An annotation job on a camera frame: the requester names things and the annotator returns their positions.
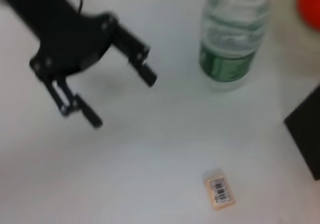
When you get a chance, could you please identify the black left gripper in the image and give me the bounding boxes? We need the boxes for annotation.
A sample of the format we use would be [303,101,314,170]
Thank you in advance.
[0,0,158,129]

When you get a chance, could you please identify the clear water bottle green label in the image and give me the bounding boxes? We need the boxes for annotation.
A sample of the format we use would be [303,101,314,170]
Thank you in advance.
[199,0,272,93]

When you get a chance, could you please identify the red-orange fruit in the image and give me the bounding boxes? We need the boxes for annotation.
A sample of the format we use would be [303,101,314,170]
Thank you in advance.
[296,0,320,33]

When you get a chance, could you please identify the beige eraser with barcode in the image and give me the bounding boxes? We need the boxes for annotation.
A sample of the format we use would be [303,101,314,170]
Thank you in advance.
[203,170,237,211]

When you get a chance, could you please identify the black mesh pen holder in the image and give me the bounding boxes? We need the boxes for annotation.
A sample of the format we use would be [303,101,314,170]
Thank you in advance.
[283,83,320,181]

